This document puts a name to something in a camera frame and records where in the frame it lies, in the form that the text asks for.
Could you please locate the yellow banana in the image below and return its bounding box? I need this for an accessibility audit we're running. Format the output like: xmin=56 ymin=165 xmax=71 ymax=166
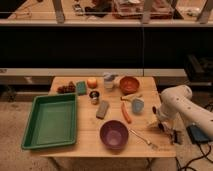
xmin=120 ymin=93 xmax=142 ymax=101

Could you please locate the orange carrot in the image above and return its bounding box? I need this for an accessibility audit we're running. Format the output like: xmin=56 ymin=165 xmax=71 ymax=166
xmin=121 ymin=102 xmax=132 ymax=124

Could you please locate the orange bowl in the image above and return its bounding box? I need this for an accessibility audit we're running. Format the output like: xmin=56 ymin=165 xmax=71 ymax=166
xmin=119 ymin=76 xmax=140 ymax=94

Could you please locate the black box on floor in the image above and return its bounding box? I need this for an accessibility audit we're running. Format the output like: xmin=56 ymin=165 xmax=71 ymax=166
xmin=186 ymin=125 xmax=211 ymax=144

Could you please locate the bunch of dark grapes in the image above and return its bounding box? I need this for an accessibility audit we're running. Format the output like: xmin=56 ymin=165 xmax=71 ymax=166
xmin=57 ymin=81 xmax=76 ymax=94

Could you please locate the orange fruit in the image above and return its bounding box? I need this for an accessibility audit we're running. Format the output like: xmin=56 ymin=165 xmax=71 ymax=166
xmin=87 ymin=77 xmax=97 ymax=89

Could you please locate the purple bowl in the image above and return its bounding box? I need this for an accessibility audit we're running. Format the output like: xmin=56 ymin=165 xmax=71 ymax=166
xmin=99 ymin=120 xmax=129 ymax=150

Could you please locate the grey sponge block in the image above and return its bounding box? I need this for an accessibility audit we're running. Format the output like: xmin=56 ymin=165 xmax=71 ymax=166
xmin=96 ymin=101 xmax=109 ymax=119

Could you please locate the green sponge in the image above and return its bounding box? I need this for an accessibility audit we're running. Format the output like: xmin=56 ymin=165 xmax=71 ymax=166
xmin=76 ymin=81 xmax=87 ymax=95

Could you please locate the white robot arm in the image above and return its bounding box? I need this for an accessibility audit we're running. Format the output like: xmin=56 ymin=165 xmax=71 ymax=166
xmin=152 ymin=85 xmax=213 ymax=140

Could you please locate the wooden table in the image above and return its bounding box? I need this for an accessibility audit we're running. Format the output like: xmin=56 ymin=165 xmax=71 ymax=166
xmin=31 ymin=77 xmax=176 ymax=158

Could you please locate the silver fork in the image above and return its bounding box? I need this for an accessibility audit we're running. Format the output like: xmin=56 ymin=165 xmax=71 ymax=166
xmin=129 ymin=129 xmax=158 ymax=150

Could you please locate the white lidded cup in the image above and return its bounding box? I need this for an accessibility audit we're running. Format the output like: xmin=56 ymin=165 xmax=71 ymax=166
xmin=103 ymin=72 xmax=117 ymax=89

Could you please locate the green plastic tray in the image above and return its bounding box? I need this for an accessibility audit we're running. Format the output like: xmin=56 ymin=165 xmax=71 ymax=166
xmin=22 ymin=93 xmax=77 ymax=150

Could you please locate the blue cup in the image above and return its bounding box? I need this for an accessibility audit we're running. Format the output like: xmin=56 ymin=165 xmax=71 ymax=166
xmin=132 ymin=98 xmax=144 ymax=114

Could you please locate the small metal can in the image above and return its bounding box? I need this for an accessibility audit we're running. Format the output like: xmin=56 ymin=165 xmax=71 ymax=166
xmin=89 ymin=91 xmax=100 ymax=105

